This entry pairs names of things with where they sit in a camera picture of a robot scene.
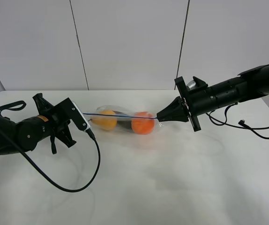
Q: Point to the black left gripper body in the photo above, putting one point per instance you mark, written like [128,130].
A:
[61,112]

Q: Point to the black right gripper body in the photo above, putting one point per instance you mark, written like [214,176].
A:
[198,101]

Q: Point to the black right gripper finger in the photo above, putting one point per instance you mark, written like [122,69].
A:
[177,110]

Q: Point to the orange toy fruit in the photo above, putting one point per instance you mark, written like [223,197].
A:
[144,124]

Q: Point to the clear zip bag blue seal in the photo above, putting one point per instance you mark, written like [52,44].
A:
[88,115]

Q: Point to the purple toy eggplant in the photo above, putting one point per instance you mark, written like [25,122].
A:
[124,122]

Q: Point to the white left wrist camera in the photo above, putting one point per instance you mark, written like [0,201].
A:
[79,119]

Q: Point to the yellow toy pear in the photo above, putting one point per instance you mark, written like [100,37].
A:
[105,120]

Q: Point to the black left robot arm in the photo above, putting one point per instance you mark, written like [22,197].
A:
[51,122]

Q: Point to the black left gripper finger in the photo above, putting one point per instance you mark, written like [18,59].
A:
[63,134]
[42,105]

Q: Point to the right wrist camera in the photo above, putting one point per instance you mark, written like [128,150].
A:
[196,84]

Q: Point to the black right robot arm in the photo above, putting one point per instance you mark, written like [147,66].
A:
[248,85]

